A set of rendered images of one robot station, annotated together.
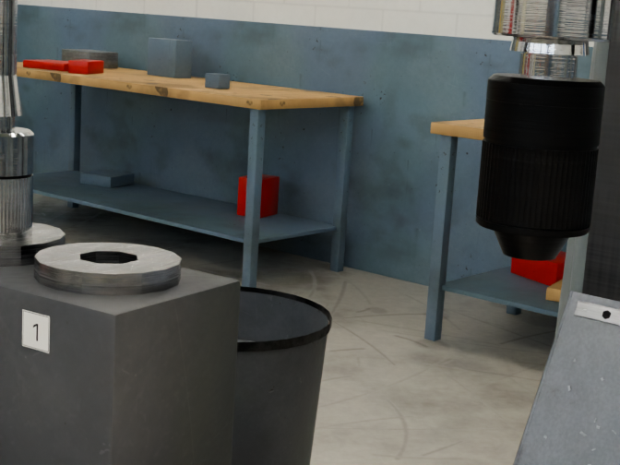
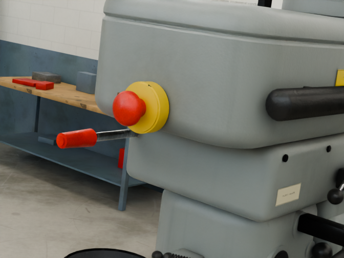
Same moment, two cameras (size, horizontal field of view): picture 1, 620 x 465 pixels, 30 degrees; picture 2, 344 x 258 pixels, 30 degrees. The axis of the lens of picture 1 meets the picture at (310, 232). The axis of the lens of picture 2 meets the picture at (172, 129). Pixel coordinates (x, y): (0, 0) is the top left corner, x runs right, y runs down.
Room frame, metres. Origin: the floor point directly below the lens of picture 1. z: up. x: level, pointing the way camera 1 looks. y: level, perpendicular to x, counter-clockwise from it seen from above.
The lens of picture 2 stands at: (-0.44, 0.04, 1.88)
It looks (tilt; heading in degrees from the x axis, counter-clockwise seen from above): 11 degrees down; 359
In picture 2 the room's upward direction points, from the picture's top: 7 degrees clockwise
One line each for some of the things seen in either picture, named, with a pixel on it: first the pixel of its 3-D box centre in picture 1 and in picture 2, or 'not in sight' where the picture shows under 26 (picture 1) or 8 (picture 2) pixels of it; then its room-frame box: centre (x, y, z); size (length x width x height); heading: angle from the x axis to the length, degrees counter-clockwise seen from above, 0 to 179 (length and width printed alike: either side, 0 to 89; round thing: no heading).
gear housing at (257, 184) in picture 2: not in sight; (258, 151); (0.51, -0.12, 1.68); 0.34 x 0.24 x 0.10; 141
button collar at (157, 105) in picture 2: not in sight; (144, 107); (0.30, 0.05, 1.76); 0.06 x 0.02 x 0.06; 51
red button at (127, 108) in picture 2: not in sight; (130, 108); (0.28, 0.07, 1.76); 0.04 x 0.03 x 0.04; 51
